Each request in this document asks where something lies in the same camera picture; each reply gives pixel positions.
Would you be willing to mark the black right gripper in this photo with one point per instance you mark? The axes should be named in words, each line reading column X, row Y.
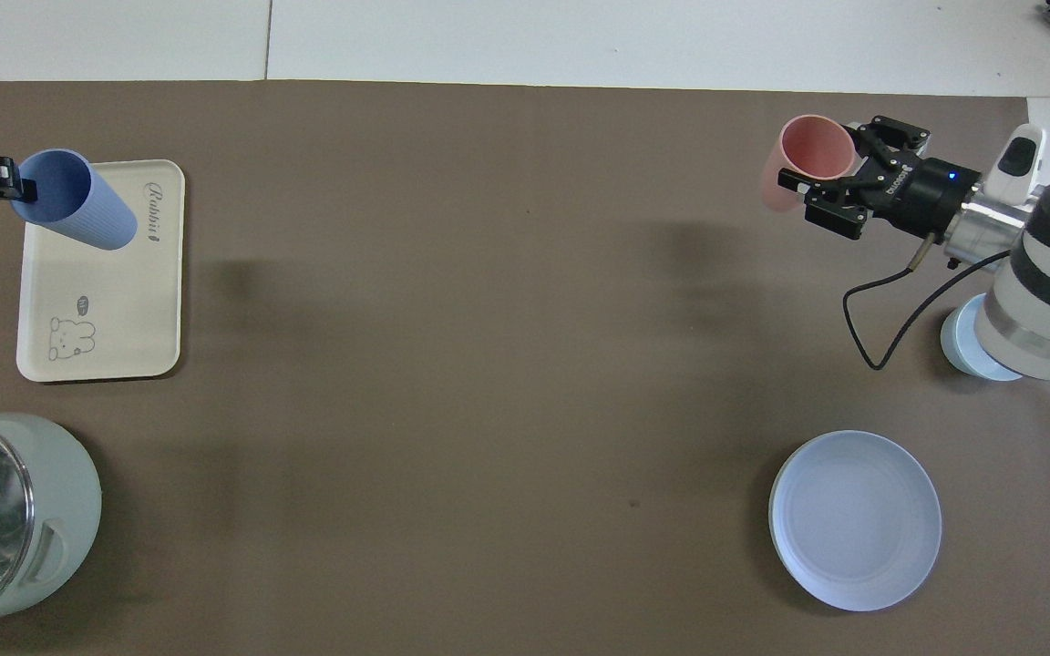
column 917, row 193

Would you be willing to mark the pink ribbed cup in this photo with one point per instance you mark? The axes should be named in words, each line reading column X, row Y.
column 812, row 150

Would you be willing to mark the blue ribbed cup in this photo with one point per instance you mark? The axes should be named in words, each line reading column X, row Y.
column 78, row 205

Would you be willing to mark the cream tray with rabbit print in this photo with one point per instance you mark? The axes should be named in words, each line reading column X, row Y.
column 115, row 310

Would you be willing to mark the light blue bowl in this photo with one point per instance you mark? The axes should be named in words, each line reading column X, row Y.
column 962, row 351

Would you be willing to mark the pale green electric pot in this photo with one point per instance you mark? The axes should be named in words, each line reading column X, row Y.
column 65, row 510

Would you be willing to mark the light blue plate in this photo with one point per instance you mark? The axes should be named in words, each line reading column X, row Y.
column 855, row 520

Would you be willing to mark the brown table mat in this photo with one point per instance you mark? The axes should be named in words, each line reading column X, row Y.
column 488, row 364

